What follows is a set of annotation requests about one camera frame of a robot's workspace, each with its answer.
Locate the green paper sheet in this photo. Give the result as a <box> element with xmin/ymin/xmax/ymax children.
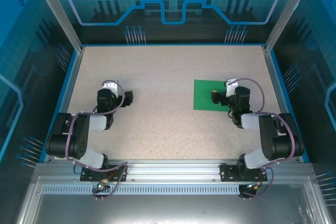
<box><xmin>192</xmin><ymin>79</ymin><xmax>232</xmax><ymax>111</ymax></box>

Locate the brushed metal tray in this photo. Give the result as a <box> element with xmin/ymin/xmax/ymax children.
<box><xmin>15</xmin><ymin>176</ymin><xmax>332</xmax><ymax>224</ymax></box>

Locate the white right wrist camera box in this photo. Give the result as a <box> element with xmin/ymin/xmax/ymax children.
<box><xmin>225</xmin><ymin>78</ymin><xmax>238</xmax><ymax>98</ymax></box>

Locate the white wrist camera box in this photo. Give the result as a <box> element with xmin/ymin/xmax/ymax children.
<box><xmin>225</xmin><ymin>78</ymin><xmax>238</xmax><ymax>98</ymax></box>
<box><xmin>101</xmin><ymin>80</ymin><xmax>119</xmax><ymax>96</ymax></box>

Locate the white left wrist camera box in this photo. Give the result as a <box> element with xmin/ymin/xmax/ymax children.
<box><xmin>101</xmin><ymin>80</ymin><xmax>119</xmax><ymax>96</ymax></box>

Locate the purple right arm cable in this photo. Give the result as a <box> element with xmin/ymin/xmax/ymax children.
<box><xmin>227</xmin><ymin>77</ymin><xmax>297</xmax><ymax>200</ymax></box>

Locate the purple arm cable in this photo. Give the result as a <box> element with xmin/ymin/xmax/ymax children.
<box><xmin>65</xmin><ymin>79</ymin><xmax>129</xmax><ymax>201</ymax></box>
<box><xmin>227</xmin><ymin>77</ymin><xmax>297</xmax><ymax>200</ymax></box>

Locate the aluminium side rail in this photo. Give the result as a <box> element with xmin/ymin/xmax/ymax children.
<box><xmin>261</xmin><ymin>46</ymin><xmax>303</xmax><ymax>162</ymax></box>
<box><xmin>43</xmin><ymin>46</ymin><xmax>85</xmax><ymax>163</ymax></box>

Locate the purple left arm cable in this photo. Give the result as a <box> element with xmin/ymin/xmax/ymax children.
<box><xmin>65</xmin><ymin>79</ymin><xmax>129</xmax><ymax>201</ymax></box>

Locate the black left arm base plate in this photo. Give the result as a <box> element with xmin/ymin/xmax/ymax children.
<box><xmin>79</xmin><ymin>164</ymin><xmax>129</xmax><ymax>182</ymax></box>

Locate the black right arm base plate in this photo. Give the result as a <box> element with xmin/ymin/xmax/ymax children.
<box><xmin>219</xmin><ymin>163</ymin><xmax>268</xmax><ymax>183</ymax></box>

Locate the aluminium mounting rail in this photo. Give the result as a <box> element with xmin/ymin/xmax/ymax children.
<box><xmin>33</xmin><ymin>158</ymin><xmax>315</xmax><ymax>182</ymax></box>

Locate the left cable connector with light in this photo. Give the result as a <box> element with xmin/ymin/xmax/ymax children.
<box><xmin>96</xmin><ymin>178</ymin><xmax>109</xmax><ymax>191</ymax></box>

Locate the cable connector with light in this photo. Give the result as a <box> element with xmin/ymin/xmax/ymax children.
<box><xmin>96</xmin><ymin>178</ymin><xmax>109</xmax><ymax>191</ymax></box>
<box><xmin>245</xmin><ymin>180</ymin><xmax>264</xmax><ymax>190</ymax></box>

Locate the right cable connector with light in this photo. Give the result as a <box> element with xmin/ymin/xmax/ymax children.
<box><xmin>245</xmin><ymin>180</ymin><xmax>264</xmax><ymax>190</ymax></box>

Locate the aluminium frame post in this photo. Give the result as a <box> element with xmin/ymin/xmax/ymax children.
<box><xmin>29</xmin><ymin>0</ymin><xmax>85</xmax><ymax>52</ymax></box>
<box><xmin>263</xmin><ymin>0</ymin><xmax>316</xmax><ymax>53</ymax></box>

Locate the slotted grey cable duct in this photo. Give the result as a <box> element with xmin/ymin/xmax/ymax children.
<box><xmin>41</xmin><ymin>185</ymin><xmax>245</xmax><ymax>195</ymax></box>

